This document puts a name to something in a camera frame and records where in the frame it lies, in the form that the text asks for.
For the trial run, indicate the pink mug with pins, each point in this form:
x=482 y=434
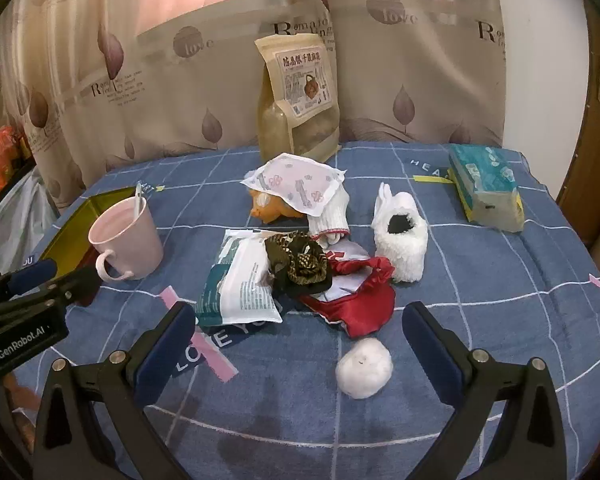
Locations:
x=130 y=245

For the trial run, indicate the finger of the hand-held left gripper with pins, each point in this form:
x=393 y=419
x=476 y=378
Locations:
x=32 y=272
x=70 y=282

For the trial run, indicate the white fluffy slipper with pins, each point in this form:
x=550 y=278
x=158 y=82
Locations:
x=400 y=255

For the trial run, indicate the grey plastic sheet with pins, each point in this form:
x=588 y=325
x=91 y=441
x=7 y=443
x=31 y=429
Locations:
x=15 y=220

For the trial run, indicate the blue checked blanket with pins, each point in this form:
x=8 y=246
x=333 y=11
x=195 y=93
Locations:
x=480 y=310

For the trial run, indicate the orange plush toy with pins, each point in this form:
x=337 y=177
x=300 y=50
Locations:
x=270 y=207

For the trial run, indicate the white knit glove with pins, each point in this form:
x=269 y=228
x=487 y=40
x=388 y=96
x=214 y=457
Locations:
x=330 y=220

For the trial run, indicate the gold metal tray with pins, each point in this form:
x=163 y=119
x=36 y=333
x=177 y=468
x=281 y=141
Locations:
x=75 y=225

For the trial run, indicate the person's left hand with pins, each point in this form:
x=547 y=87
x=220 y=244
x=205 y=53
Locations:
x=22 y=400

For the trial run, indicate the white floral packet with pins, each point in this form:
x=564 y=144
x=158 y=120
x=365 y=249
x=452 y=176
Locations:
x=300 y=182

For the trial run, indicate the orange plastic bag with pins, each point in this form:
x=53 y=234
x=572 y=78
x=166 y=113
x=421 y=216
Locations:
x=0 y=160

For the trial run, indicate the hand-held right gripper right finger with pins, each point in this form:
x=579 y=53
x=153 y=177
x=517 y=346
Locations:
x=430 y=350

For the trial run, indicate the white teal wipes pack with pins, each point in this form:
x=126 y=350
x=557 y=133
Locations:
x=245 y=285

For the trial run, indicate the red cloth pouch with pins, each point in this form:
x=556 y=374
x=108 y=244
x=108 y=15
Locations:
x=370 y=315

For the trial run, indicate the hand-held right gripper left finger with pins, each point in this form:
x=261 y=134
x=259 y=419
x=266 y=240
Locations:
x=165 y=355

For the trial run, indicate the beige leaf print curtain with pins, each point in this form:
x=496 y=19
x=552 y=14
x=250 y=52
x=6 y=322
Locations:
x=180 y=110

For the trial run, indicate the white cotton ball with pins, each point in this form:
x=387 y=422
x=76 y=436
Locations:
x=362 y=370

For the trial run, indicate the brown kraft snack bag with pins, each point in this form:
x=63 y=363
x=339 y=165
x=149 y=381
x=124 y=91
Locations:
x=300 y=130

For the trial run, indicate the brown patterned scrunchie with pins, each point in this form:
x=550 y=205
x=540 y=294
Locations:
x=300 y=265

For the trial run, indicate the white spoon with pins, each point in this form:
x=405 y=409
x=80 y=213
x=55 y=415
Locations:
x=138 y=200

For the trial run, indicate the teal tissue pack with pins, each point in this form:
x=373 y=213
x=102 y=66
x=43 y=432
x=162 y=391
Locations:
x=485 y=180

